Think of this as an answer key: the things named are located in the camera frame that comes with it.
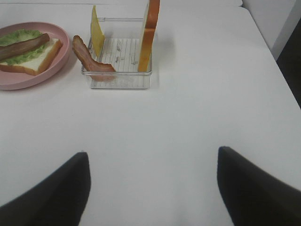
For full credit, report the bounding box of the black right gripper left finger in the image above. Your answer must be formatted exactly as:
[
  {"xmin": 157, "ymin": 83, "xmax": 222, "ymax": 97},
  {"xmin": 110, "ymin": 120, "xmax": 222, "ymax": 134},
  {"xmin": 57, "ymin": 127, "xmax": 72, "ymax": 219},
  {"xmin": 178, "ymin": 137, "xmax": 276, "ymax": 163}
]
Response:
[{"xmin": 0, "ymin": 152, "xmax": 91, "ymax": 226}]

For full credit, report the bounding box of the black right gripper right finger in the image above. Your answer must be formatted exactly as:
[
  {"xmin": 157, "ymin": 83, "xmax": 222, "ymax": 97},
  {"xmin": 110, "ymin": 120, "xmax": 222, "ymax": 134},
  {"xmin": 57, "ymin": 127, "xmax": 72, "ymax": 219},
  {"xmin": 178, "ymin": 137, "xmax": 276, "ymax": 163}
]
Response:
[{"xmin": 217, "ymin": 146, "xmax": 301, "ymax": 226}]

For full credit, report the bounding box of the bacon strip tray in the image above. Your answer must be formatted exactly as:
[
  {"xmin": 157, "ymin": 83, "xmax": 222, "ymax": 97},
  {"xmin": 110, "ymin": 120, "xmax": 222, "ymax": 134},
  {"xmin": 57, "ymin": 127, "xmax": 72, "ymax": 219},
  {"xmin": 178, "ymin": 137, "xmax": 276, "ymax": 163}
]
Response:
[
  {"xmin": 0, "ymin": 33, "xmax": 50, "ymax": 60},
  {"xmin": 72, "ymin": 35, "xmax": 115, "ymax": 73}
]

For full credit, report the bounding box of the bread slice tray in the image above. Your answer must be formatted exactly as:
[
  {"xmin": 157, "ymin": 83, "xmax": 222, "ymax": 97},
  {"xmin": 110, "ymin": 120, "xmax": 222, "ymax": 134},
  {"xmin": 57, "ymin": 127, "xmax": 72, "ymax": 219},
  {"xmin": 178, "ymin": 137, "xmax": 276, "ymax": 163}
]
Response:
[
  {"xmin": 137, "ymin": 0, "xmax": 160, "ymax": 72},
  {"xmin": 0, "ymin": 38, "xmax": 62, "ymax": 76}
]

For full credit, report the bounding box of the yellow cheese slice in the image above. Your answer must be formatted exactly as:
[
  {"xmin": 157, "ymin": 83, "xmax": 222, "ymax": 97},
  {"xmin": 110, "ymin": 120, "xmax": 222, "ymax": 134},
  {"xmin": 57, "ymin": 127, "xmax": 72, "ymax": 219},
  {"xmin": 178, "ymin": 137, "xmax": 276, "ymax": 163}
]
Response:
[{"xmin": 90, "ymin": 5, "xmax": 105, "ymax": 57}]

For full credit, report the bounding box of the green lettuce leaf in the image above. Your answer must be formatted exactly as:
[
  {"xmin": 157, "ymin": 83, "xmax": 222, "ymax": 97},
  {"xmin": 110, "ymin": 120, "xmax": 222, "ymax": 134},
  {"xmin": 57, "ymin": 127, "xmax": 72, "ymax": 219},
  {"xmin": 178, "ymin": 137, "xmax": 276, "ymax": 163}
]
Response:
[{"xmin": 0, "ymin": 29, "xmax": 45, "ymax": 65}]

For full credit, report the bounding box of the pink round plate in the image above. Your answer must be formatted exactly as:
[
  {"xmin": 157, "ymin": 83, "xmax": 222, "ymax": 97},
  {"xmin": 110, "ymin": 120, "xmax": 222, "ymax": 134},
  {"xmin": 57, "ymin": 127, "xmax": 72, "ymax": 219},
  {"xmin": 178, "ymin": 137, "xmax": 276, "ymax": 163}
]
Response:
[{"xmin": 0, "ymin": 22, "xmax": 71, "ymax": 90}]

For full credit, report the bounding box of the clear plastic right tray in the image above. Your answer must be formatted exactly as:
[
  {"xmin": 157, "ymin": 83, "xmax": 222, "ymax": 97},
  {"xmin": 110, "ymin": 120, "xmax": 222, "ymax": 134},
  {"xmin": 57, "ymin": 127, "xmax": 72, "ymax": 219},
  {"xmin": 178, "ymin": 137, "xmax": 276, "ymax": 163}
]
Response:
[{"xmin": 81, "ymin": 17, "xmax": 152, "ymax": 89}]

